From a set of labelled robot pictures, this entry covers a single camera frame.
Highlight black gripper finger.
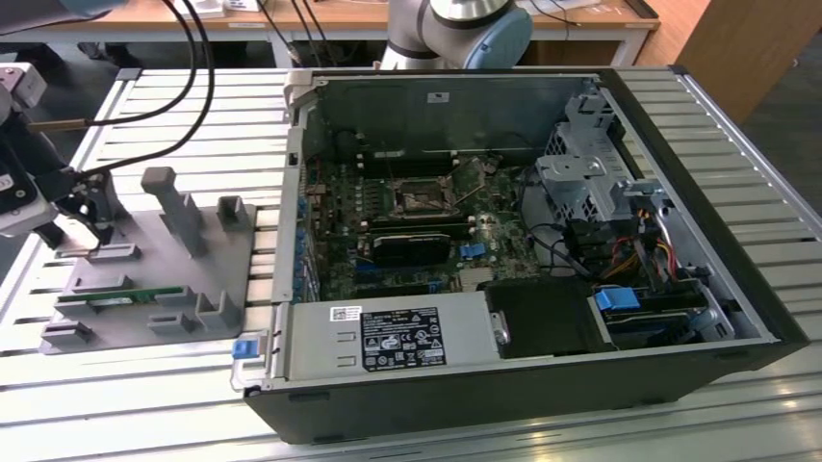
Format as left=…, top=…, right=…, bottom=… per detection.
left=36, top=211, right=73, bottom=251
left=66, top=170, right=129, bottom=252

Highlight black RAM slot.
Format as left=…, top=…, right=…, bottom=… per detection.
left=365, top=217, right=468, bottom=229
left=368, top=224, right=471, bottom=238

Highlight CPU socket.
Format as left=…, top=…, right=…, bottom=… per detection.
left=391, top=178, right=461, bottom=218

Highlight grey parts rack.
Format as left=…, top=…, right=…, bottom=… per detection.
left=38, top=167, right=259, bottom=356

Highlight green RAM stick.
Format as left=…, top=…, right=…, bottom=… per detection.
left=54, top=287, right=188, bottom=307

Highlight silver power supply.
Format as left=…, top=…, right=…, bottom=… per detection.
left=281, top=291, right=503, bottom=381

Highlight black graphics card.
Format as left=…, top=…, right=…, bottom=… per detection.
left=369, top=232, right=451, bottom=269

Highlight wooden desk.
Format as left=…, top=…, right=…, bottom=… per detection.
left=0, top=0, right=662, bottom=68

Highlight thin metal locking lever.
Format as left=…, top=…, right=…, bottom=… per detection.
left=459, top=180, right=496, bottom=204

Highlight metal socket cover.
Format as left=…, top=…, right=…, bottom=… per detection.
left=448, top=154, right=500, bottom=193

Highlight silver chipset heatsink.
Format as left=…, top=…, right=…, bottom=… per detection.
left=459, top=269, right=493, bottom=293

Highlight green motherboard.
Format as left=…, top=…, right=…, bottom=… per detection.
left=297, top=156, right=560, bottom=302

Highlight black PC case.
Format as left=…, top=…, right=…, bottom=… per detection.
left=243, top=65, right=811, bottom=447

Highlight silver metal drive cage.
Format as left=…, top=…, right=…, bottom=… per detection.
left=535, top=93, right=643, bottom=227

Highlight blue disk carrier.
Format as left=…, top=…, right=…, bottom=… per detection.
left=593, top=286, right=643, bottom=315

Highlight white papers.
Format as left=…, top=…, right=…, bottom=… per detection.
left=531, top=0, right=621, bottom=15

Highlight wooden cabinet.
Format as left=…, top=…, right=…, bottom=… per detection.
left=634, top=0, right=822, bottom=126

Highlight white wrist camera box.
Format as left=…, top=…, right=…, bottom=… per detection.
left=0, top=62, right=48, bottom=115

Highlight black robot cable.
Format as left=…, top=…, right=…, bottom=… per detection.
left=28, top=0, right=201, bottom=132
left=73, top=0, right=220, bottom=175

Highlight yellow red wire bundle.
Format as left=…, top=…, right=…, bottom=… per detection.
left=601, top=206, right=683, bottom=285

